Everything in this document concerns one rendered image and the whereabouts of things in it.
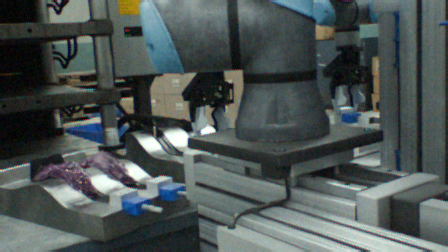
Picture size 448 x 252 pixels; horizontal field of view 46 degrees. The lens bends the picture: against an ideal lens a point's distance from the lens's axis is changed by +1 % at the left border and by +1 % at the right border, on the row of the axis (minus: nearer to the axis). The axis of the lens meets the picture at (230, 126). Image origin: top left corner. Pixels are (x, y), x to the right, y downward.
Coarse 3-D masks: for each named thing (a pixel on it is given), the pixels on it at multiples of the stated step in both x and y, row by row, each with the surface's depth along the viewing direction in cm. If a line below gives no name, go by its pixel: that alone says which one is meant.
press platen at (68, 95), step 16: (0, 96) 192; (16, 96) 188; (32, 96) 186; (48, 96) 189; (64, 96) 192; (80, 96) 192; (96, 96) 192; (112, 96) 193; (0, 112) 180; (64, 112) 257
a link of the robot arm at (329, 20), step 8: (320, 0) 141; (328, 0) 141; (336, 0) 139; (344, 0) 139; (352, 0) 141; (320, 8) 141; (328, 8) 140; (336, 8) 141; (344, 8) 141; (352, 8) 143; (320, 16) 142; (328, 16) 140; (336, 16) 141; (344, 16) 142; (352, 16) 144; (320, 24) 143; (328, 24) 142; (336, 24) 144; (344, 24) 145; (352, 24) 147
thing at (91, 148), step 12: (0, 144) 242; (12, 144) 241; (24, 144) 239; (36, 144) 237; (48, 144) 235; (60, 144) 233; (72, 144) 231; (84, 144) 229; (96, 144) 227; (0, 156) 214; (12, 156) 212
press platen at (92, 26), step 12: (0, 24) 178; (12, 24) 180; (24, 24) 182; (36, 24) 184; (48, 24) 187; (60, 24) 188; (72, 24) 188; (84, 24) 188; (96, 24) 188; (108, 24) 190; (0, 36) 178; (12, 36) 180; (24, 36) 182; (36, 36) 185; (48, 36) 187; (60, 36) 190; (60, 60) 253
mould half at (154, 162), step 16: (160, 128) 164; (176, 128) 164; (208, 128) 167; (128, 144) 159; (144, 144) 152; (176, 144) 156; (128, 160) 161; (144, 160) 152; (160, 160) 144; (176, 160) 137; (176, 176) 137
